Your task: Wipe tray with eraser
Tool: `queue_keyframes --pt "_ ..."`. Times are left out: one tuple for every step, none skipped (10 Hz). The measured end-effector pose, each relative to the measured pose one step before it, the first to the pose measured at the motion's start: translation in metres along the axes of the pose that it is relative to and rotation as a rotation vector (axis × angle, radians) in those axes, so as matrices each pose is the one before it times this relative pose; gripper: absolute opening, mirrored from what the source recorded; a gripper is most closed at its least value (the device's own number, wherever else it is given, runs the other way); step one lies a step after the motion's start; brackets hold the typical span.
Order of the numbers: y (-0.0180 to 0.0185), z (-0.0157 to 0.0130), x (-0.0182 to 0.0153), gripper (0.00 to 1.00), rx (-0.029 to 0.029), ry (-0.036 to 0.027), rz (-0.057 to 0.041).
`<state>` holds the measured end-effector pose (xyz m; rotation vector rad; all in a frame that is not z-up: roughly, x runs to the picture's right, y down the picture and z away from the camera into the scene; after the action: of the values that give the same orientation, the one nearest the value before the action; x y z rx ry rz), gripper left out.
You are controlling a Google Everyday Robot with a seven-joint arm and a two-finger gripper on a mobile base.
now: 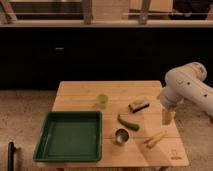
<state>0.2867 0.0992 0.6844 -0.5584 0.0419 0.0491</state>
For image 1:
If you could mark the wooden black felt eraser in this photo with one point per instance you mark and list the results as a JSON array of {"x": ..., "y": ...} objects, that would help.
[{"x": 138, "y": 105}]

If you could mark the green plastic tray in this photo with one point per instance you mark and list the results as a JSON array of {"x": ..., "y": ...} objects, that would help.
[{"x": 74, "y": 136}]

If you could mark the black chair back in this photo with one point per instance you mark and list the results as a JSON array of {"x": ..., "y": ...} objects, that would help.
[{"x": 11, "y": 153}]

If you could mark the green cucumber toy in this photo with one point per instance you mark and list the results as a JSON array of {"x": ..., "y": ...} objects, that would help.
[{"x": 129, "y": 125}]

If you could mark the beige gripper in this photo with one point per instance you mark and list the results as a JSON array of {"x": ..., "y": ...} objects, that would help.
[{"x": 167, "y": 116}]

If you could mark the wooden table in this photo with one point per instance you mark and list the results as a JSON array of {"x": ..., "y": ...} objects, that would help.
[{"x": 169, "y": 152}]

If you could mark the green plastic cup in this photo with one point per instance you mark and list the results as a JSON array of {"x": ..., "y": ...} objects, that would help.
[{"x": 102, "y": 100}]

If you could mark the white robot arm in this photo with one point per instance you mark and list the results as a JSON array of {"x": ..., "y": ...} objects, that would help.
[{"x": 186, "y": 82}]

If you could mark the small metal cup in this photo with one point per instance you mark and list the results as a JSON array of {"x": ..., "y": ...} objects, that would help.
[{"x": 121, "y": 136}]

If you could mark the wooden shelf rail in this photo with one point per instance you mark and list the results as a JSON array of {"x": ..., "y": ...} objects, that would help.
[{"x": 106, "y": 13}]

